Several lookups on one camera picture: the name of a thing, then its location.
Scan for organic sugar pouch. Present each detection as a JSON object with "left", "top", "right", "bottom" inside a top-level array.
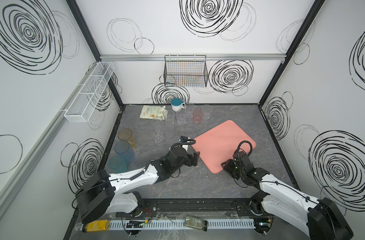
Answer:
[{"left": 139, "top": 105, "right": 167, "bottom": 120}]

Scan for clear green bottle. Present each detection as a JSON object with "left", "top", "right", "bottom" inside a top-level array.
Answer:
[{"left": 184, "top": 216, "right": 208, "bottom": 232}]

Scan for clear tall glass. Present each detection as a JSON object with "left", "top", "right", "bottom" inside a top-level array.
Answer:
[{"left": 153, "top": 126, "right": 164, "bottom": 143}]

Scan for white wire shelf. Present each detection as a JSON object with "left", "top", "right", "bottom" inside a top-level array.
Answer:
[{"left": 64, "top": 62, "right": 115, "bottom": 123}]

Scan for yellow liquid bottle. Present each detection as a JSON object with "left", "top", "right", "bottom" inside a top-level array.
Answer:
[{"left": 81, "top": 220, "right": 111, "bottom": 233}]

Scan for pink small glass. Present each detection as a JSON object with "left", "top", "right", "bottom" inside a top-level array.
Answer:
[{"left": 192, "top": 109, "right": 203, "bottom": 123}]

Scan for black wire basket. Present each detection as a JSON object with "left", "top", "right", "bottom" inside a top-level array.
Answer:
[{"left": 163, "top": 55, "right": 209, "bottom": 88}]

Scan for white cable duct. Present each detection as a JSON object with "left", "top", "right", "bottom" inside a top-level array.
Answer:
[{"left": 110, "top": 218, "right": 256, "bottom": 231}]

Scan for clear glass behind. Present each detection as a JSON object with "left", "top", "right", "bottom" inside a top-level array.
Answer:
[{"left": 185, "top": 103, "right": 195, "bottom": 118}]

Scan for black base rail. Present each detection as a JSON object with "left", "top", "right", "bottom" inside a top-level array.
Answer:
[{"left": 77, "top": 197, "right": 273, "bottom": 217}]

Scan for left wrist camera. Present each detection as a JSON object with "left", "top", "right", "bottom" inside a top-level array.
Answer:
[{"left": 179, "top": 136, "right": 192, "bottom": 151}]

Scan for frosted textured glass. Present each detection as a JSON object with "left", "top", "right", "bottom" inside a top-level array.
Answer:
[{"left": 163, "top": 123, "right": 175, "bottom": 139}]

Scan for pink tray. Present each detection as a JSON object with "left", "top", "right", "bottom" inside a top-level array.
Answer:
[{"left": 192, "top": 120, "right": 256, "bottom": 174}]

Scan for teal glass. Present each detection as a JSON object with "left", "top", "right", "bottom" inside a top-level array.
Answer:
[{"left": 107, "top": 155, "right": 127, "bottom": 174}]

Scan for clear faceted glass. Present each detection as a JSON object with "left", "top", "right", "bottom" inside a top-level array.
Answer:
[{"left": 175, "top": 109, "right": 187, "bottom": 125}]

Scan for white cup teal lid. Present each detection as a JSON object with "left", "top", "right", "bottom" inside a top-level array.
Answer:
[{"left": 171, "top": 98, "right": 185, "bottom": 112}]

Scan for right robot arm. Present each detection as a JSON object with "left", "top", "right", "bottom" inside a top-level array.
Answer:
[{"left": 221, "top": 150, "right": 354, "bottom": 240}]

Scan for amber glass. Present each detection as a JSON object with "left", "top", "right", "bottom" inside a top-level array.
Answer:
[{"left": 117, "top": 129, "right": 136, "bottom": 149}]

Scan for blue glass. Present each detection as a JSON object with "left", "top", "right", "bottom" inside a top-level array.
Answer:
[{"left": 114, "top": 141, "right": 135, "bottom": 163}]

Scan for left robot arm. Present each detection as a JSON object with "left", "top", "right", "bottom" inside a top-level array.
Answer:
[{"left": 75, "top": 146, "right": 200, "bottom": 225}]

